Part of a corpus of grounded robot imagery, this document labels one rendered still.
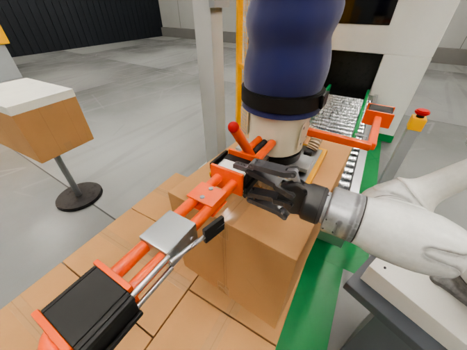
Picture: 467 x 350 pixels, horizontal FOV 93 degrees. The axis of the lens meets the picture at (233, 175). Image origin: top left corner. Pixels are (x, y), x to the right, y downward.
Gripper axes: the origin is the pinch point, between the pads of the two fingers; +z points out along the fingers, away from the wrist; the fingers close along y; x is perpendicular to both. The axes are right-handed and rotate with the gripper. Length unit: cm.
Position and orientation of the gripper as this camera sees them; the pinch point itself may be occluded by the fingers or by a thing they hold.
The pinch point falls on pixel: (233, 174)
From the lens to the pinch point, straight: 50.8
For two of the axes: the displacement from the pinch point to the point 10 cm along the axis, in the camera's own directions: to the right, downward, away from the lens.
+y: 0.0, 7.9, 6.2
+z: -8.7, -3.1, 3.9
